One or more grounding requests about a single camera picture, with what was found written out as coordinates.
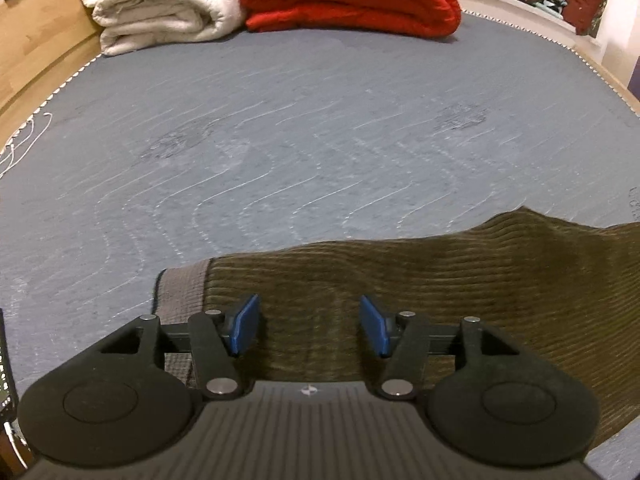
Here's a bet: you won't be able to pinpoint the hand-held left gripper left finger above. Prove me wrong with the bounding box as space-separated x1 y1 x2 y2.
97 294 261 401

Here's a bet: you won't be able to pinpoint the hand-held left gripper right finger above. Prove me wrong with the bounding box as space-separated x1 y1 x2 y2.
360 295 506 401

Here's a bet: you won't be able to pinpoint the olive corduroy pants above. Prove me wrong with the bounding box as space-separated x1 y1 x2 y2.
152 207 640 453

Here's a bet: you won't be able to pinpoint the grey quilted bedspread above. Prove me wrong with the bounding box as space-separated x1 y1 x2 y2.
0 7 640 480

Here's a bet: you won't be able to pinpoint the dark dotted object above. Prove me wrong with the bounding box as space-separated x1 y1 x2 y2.
0 307 16 411

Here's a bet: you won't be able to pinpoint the white folded blanket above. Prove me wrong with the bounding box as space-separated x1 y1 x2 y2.
77 0 248 57

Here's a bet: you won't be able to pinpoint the pale bed surround ledge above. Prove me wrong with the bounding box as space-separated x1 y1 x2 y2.
447 0 608 68

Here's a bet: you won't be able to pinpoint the maroon cushion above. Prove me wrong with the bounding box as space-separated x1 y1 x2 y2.
560 0 610 36

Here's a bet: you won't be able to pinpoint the white string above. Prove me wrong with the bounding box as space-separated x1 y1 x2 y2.
0 112 53 178

